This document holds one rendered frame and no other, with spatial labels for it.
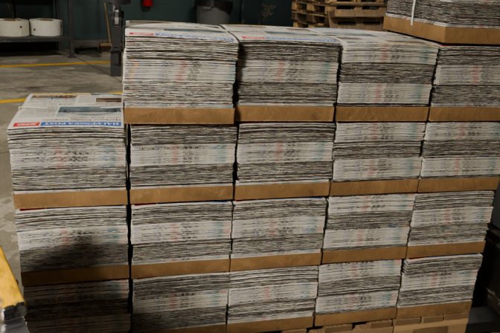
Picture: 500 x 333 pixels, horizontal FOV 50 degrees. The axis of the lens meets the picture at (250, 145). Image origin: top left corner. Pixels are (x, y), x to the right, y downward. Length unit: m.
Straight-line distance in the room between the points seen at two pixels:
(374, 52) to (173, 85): 0.56
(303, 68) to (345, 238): 0.55
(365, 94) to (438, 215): 0.49
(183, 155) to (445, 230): 0.90
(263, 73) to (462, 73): 0.60
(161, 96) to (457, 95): 0.87
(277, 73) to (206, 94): 0.21
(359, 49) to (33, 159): 0.90
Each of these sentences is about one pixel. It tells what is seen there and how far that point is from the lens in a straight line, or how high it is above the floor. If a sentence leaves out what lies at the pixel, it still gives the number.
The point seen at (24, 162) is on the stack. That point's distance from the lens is 1.47.
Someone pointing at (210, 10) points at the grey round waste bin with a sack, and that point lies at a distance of 8.42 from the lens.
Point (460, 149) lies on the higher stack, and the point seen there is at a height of 0.74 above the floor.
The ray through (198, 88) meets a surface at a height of 0.93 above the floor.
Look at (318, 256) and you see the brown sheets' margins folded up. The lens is 1.70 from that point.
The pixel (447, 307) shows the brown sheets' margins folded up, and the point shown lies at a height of 0.17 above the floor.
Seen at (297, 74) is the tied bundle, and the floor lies 0.97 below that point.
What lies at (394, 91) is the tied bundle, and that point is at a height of 0.93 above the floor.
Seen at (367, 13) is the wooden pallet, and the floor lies 0.76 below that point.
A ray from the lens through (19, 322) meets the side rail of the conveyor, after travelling 0.75.
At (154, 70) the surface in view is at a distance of 1.39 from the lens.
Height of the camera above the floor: 1.23
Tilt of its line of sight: 18 degrees down
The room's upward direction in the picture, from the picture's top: 4 degrees clockwise
